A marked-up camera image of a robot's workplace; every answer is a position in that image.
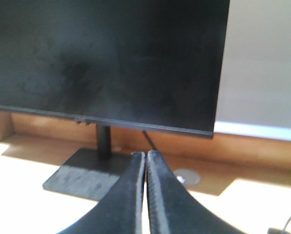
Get black monitor cable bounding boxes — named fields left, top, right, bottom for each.
left=142, top=130, right=160, bottom=152

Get grey desk cable grommet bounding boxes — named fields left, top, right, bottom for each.
left=173, top=168, right=201, bottom=186

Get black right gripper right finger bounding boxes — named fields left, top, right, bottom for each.
left=146, top=150, right=241, bottom=234

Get wooden computer desk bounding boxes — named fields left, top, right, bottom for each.
left=0, top=112, right=291, bottom=234

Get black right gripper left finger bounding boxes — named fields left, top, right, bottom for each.
left=60, top=152, right=146, bottom=234

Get black computer monitor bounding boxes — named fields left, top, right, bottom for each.
left=0, top=0, right=229, bottom=200

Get black computer mouse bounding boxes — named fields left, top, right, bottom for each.
left=267, top=228, right=291, bottom=234

